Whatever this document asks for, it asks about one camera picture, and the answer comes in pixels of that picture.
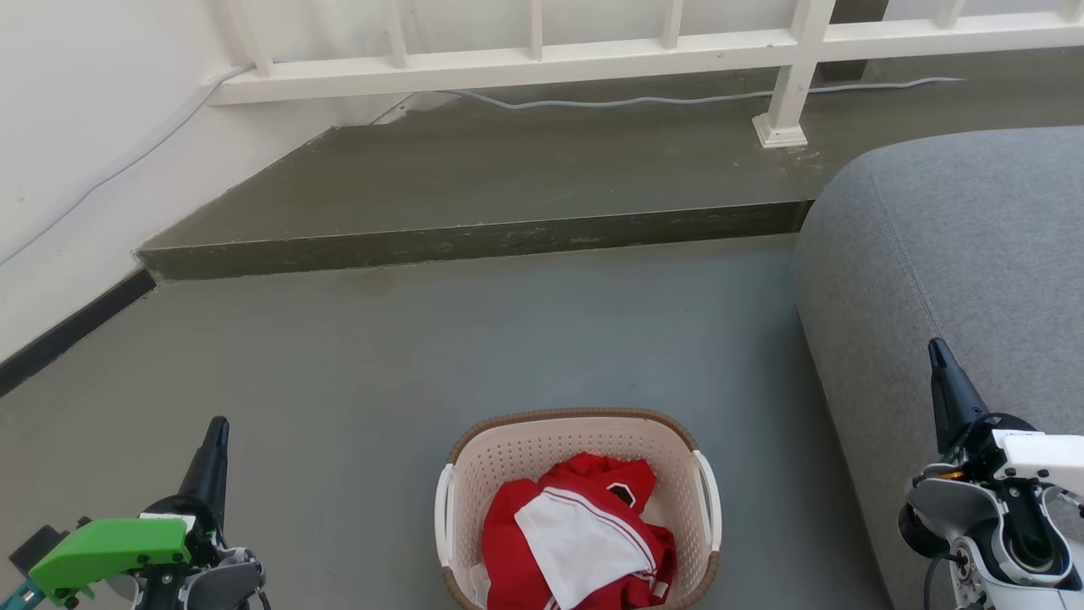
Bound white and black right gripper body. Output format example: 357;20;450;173
952;413;1084;497

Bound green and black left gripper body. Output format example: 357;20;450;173
7;496;224;609

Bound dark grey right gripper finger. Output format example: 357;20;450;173
927;337;988;455

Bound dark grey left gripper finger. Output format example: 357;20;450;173
174;416;231;531

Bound cream perforated laundry basket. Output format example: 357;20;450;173
434;408;723;610

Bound grey fabric sofa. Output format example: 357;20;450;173
794;126;1084;610

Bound black baseboard strip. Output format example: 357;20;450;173
0;269;158;398

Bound red sports jersey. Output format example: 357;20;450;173
480;452;679;610

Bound white garment with red stripes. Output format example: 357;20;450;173
514;486;658;610

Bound raised concrete step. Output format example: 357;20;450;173
135;47;1084;282

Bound white railing fence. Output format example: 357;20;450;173
206;0;1084;150

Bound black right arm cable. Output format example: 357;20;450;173
922;552;962;610

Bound thin white wall cable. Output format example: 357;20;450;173
0;63;257;269

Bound grey cable on floor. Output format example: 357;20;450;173
440;76;966;112

